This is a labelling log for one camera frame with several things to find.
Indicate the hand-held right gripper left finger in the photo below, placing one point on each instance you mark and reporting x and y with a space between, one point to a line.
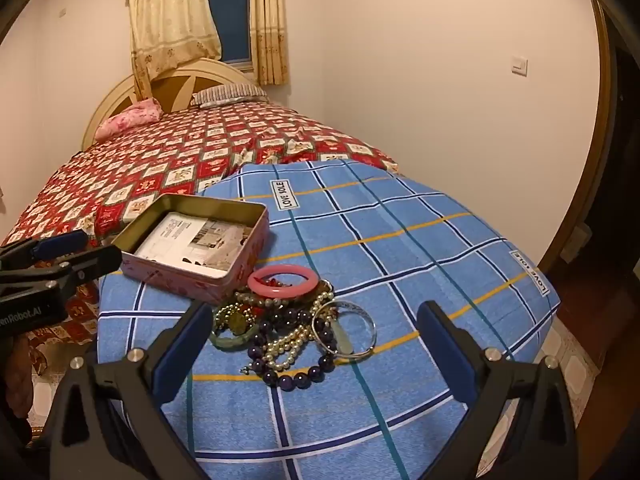
181 347

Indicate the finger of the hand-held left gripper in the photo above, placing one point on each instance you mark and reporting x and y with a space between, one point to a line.
56 244
96 260

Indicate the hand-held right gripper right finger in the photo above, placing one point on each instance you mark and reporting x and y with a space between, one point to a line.
446 355

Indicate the gold pendant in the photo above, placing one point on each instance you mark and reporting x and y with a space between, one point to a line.
236 321

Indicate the pink tin box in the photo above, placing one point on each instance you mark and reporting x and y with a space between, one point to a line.
175 272

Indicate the person's left hand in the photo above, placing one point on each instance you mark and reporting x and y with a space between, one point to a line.
17 372

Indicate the green jade bangle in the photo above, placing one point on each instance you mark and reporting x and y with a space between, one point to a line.
225 344

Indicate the silver bangle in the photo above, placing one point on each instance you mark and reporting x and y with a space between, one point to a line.
367 320

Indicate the blue checked cloth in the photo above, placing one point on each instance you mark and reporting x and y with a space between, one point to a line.
400 270

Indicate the pink bangle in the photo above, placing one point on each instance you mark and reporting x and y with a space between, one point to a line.
260 287

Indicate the printed paper sheet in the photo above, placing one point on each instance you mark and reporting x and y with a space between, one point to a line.
195 242

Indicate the pink floral pillow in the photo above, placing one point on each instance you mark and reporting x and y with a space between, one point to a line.
127 119

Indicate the red patterned bedsheet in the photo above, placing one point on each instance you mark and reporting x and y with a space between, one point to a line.
200 145

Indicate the cream wooden headboard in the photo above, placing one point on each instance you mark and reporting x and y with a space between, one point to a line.
175 85

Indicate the striped pillow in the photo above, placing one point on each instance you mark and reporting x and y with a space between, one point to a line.
227 95

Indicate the wide floral beige curtain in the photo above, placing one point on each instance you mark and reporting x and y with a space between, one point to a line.
170 15

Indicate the window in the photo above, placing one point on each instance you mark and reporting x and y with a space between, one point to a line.
231 20

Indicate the narrow floral beige curtain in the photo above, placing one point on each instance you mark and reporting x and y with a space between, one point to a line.
270 20

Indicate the white wall socket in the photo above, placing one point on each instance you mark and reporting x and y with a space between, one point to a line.
576 242

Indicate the wooden door frame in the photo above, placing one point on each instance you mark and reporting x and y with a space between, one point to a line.
597 110

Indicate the white light switch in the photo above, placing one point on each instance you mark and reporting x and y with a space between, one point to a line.
519 67

